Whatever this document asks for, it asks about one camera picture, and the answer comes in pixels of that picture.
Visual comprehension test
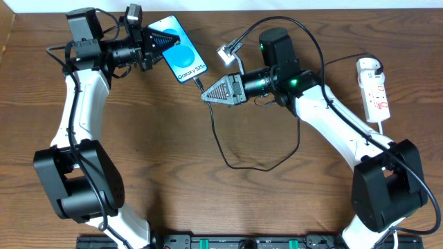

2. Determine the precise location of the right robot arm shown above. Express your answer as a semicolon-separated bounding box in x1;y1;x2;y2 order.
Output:
201;28;435;248

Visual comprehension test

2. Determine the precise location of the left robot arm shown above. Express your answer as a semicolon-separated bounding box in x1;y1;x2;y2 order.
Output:
33;4;180;248

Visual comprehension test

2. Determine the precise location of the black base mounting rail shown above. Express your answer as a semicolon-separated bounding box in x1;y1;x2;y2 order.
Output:
75;234;424;249

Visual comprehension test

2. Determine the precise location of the black USB charging cable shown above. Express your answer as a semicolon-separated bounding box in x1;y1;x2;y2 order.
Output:
192;53;384;172

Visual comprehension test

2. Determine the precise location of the white power strip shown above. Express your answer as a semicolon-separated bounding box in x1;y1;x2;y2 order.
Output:
358;76;390;123

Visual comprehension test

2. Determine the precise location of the Samsung Galaxy smartphone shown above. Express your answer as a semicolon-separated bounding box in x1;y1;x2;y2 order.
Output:
147;15;208;84

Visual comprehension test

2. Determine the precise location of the white charger plug adapter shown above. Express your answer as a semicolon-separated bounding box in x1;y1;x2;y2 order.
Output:
356;57;383;76

